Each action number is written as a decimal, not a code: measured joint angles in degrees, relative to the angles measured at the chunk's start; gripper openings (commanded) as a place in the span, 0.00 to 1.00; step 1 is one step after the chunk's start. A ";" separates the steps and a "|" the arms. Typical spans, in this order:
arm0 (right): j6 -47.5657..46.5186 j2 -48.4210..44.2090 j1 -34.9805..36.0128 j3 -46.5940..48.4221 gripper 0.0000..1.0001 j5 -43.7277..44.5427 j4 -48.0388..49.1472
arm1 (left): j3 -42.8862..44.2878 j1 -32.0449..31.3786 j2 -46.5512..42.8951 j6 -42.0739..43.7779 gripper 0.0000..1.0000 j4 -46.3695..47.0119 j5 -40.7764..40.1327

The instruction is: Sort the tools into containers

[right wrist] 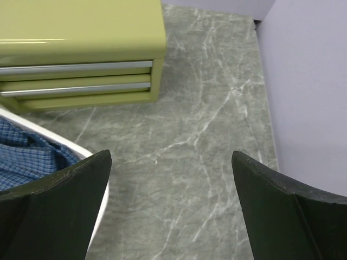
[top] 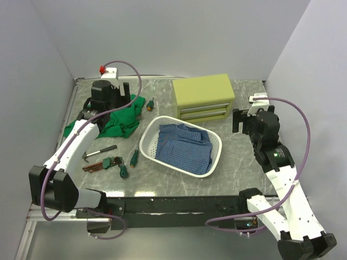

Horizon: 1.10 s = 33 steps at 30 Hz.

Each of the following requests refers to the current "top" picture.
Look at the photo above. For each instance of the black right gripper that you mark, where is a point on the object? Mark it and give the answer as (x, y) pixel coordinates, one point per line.
(237, 118)

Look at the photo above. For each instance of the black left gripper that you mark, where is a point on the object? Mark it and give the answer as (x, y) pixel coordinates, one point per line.
(122, 100)

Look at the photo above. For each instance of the stubby green screwdriver orange cap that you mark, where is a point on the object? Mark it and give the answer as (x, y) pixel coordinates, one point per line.
(150, 105)

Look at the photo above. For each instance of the yellow-green metal tool chest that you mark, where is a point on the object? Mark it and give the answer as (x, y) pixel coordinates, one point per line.
(203, 98)

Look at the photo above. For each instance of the black handled claw hammer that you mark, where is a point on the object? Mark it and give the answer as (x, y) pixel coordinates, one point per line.
(85, 156)

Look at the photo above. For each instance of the long green screwdriver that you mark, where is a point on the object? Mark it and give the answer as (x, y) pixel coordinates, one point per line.
(134, 159)

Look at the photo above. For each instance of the hex key set green holder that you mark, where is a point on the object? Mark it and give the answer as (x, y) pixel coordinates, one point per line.
(103, 165)

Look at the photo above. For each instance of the short green screwdriver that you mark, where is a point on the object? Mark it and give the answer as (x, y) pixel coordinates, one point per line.
(123, 170)

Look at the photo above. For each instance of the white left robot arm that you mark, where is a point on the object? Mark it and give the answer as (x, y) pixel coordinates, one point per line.
(51, 184)

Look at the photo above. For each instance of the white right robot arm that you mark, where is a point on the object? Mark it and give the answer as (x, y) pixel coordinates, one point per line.
(298, 233)

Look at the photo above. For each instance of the green cloth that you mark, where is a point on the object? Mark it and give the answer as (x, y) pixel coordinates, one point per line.
(123, 122)

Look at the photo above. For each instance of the white plastic laundry basket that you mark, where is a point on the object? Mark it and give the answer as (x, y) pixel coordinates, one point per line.
(149, 140)

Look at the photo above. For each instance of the blue checkered shirt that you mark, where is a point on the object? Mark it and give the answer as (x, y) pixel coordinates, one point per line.
(183, 147)

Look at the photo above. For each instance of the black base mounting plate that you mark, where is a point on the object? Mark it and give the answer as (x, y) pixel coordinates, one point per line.
(172, 212)

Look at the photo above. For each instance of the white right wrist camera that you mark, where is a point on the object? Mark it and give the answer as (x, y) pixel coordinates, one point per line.
(259, 102)

